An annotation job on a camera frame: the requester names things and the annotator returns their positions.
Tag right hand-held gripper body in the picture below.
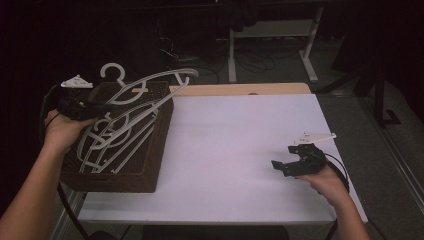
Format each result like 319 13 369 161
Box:
283 132 337 177

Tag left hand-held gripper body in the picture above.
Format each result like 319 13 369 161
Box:
56 74 100 121

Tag brown woven basket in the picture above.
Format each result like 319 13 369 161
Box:
59 81 174 194

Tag person's right hand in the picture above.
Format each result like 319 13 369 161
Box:
296 166 349 206

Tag person's left hand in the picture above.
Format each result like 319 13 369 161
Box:
43 109 99 154

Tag white table mat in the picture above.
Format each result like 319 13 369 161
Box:
78 93 369 225

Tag light wooden table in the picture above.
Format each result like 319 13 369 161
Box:
169 83 313 98

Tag dark metal stand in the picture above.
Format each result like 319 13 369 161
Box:
314 61 403 128

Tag dark hanging cloth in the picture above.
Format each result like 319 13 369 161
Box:
218 0 262 33

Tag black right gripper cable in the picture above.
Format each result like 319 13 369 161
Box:
324 153 351 240

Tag black floor cables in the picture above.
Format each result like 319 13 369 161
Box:
156 34 301 85

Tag white desk frame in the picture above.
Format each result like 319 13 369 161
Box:
228 6 324 84

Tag metal table frame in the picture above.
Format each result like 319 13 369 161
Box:
49 190 86 240

